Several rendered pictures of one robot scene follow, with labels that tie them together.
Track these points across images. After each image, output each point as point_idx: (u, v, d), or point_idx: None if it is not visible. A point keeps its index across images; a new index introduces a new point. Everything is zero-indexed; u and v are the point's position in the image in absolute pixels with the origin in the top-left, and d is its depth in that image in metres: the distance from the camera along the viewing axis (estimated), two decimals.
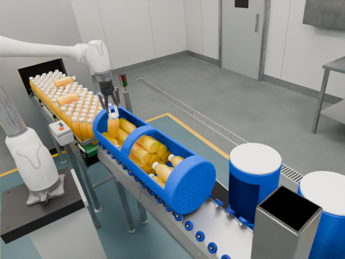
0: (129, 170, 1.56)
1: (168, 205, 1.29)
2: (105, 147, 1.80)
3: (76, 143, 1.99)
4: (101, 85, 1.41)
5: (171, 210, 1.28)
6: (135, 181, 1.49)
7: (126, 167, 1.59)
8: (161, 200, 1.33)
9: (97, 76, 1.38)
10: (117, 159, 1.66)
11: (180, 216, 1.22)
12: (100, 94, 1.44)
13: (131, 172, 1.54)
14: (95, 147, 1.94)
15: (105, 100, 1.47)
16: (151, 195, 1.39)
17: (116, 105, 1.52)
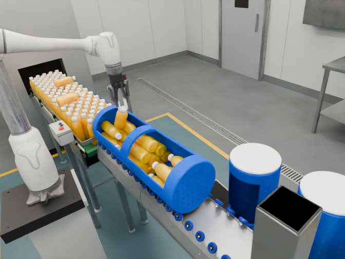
0: (129, 170, 1.56)
1: (168, 205, 1.29)
2: (105, 146, 1.80)
3: (76, 143, 1.99)
4: (111, 78, 1.40)
5: (171, 209, 1.27)
6: (136, 181, 1.49)
7: (126, 167, 1.59)
8: (161, 200, 1.33)
9: (108, 69, 1.37)
10: (117, 160, 1.66)
11: (180, 215, 1.22)
12: (110, 87, 1.43)
13: (131, 172, 1.54)
14: (95, 147, 1.94)
15: (115, 93, 1.47)
16: (151, 196, 1.39)
17: (126, 97, 1.51)
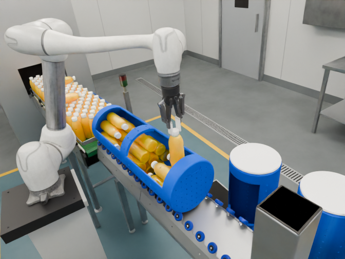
0: (128, 171, 1.56)
1: (168, 205, 1.29)
2: None
3: (76, 143, 1.99)
4: (166, 91, 1.02)
5: None
6: (137, 181, 1.49)
7: (126, 165, 1.59)
8: (161, 198, 1.33)
9: (163, 79, 0.99)
10: (117, 161, 1.66)
11: (179, 214, 1.23)
12: (163, 104, 1.05)
13: (132, 171, 1.54)
14: (95, 147, 1.94)
15: (167, 112, 1.08)
16: (152, 195, 1.38)
17: (180, 116, 1.13)
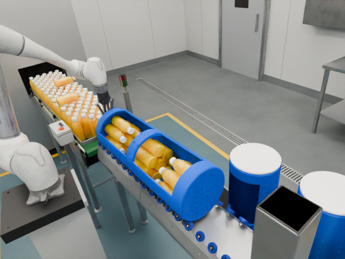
0: (131, 171, 1.54)
1: (168, 208, 1.28)
2: (104, 149, 1.80)
3: (76, 143, 1.99)
4: None
5: (165, 206, 1.31)
6: (136, 174, 1.51)
7: (122, 166, 1.62)
8: (156, 199, 1.35)
9: None
10: (119, 160, 1.64)
11: (174, 218, 1.24)
12: (110, 98, 1.70)
13: (128, 172, 1.56)
14: (95, 147, 1.94)
15: (108, 106, 1.71)
16: None
17: None
